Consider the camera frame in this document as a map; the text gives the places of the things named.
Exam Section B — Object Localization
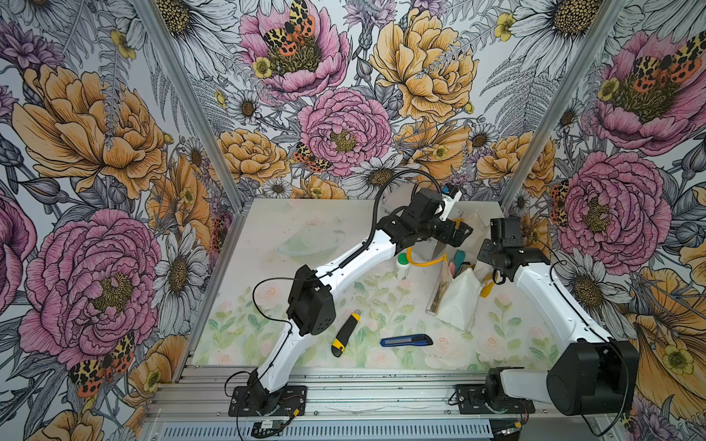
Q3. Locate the teal utility knife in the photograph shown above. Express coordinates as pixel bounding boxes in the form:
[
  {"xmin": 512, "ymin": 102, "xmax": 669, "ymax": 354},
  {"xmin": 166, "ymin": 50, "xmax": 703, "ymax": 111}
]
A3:
[{"xmin": 452, "ymin": 250, "xmax": 466, "ymax": 277}]

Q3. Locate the white pouch with yellow handles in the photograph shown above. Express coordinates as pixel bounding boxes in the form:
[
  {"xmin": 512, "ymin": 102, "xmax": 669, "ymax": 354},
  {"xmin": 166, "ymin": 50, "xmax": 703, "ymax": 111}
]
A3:
[{"xmin": 404, "ymin": 212, "xmax": 493, "ymax": 332}]

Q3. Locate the blue utility knife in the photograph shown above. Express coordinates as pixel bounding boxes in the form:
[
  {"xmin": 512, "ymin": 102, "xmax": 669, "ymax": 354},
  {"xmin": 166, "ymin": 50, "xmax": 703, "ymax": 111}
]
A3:
[{"xmin": 380, "ymin": 334, "xmax": 434, "ymax": 348}]

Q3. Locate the black yellow utility knife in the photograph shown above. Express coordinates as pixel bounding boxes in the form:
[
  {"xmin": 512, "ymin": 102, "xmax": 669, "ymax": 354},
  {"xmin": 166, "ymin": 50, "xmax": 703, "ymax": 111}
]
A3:
[{"xmin": 331, "ymin": 310, "xmax": 361, "ymax": 358}]

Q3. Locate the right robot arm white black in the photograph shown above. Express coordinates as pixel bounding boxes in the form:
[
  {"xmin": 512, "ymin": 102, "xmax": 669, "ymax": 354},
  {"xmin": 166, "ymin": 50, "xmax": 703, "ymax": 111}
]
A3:
[{"xmin": 478, "ymin": 218, "xmax": 639, "ymax": 416}]

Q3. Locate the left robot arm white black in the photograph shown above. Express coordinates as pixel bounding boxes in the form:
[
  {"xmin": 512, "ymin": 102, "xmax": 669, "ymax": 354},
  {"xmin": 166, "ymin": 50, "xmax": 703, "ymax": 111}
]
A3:
[{"xmin": 237, "ymin": 185, "xmax": 473, "ymax": 415}]

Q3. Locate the white bottle green cap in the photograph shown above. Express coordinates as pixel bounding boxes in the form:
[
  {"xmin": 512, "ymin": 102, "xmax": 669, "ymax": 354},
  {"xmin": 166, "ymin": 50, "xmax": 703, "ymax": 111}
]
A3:
[{"xmin": 395, "ymin": 254, "xmax": 411, "ymax": 280}]

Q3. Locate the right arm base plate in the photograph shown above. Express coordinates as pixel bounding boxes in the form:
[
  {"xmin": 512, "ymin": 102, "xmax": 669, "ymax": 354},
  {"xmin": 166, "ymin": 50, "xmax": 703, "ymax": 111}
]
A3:
[{"xmin": 455, "ymin": 382, "xmax": 536, "ymax": 415}]

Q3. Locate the aluminium front rail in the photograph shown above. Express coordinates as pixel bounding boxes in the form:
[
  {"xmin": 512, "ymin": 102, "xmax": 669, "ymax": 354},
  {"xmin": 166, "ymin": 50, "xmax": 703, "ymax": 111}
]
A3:
[{"xmin": 139, "ymin": 366, "xmax": 625, "ymax": 440}]

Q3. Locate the right corner aluminium post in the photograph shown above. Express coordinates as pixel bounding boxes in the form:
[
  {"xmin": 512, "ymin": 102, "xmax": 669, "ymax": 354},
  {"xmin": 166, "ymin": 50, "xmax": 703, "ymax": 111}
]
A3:
[{"xmin": 500, "ymin": 0, "xmax": 627, "ymax": 211}]

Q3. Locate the corner aluminium post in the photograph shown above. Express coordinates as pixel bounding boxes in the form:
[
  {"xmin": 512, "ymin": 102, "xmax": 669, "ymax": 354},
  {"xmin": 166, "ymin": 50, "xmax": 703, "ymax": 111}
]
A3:
[
  {"xmin": 500, "ymin": 0, "xmax": 627, "ymax": 211},
  {"xmin": 135, "ymin": 1, "xmax": 246, "ymax": 214}
]

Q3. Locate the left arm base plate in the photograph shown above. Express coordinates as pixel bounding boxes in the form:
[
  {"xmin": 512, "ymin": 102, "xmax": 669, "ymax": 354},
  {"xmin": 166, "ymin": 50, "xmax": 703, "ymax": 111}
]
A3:
[{"xmin": 228, "ymin": 385, "xmax": 308, "ymax": 417}]

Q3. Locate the left corner aluminium post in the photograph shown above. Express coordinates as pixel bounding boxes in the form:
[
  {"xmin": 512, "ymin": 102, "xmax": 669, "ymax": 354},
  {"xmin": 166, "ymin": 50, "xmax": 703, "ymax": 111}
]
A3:
[{"xmin": 135, "ymin": 1, "xmax": 246, "ymax": 214}]

